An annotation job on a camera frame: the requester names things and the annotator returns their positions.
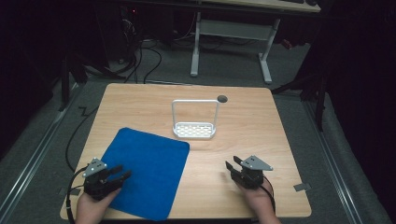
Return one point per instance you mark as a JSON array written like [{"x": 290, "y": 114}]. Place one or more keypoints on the person's left hand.
[{"x": 93, "y": 208}]

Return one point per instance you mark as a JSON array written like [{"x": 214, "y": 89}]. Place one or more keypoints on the metal floor rail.
[
  {"x": 334, "y": 168},
  {"x": 34, "y": 155}
]

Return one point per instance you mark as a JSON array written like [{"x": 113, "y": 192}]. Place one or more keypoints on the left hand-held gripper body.
[{"x": 96, "y": 183}]

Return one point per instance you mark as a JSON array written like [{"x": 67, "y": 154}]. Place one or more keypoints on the grey tape piece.
[
  {"x": 73, "y": 191},
  {"x": 302, "y": 187}
]

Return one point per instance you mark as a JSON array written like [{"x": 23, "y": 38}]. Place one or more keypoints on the person's right hand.
[{"x": 257, "y": 199}]

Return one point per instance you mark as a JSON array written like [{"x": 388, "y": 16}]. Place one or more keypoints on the black metal stand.
[
  {"x": 319, "y": 99},
  {"x": 65, "y": 84}
]

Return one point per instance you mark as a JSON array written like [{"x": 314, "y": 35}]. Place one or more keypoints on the blue cloth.
[{"x": 149, "y": 174}]

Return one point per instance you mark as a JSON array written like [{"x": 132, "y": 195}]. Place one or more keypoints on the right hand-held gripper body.
[{"x": 250, "y": 177}]

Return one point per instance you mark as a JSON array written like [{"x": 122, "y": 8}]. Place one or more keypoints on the white-framed desk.
[{"x": 233, "y": 29}]

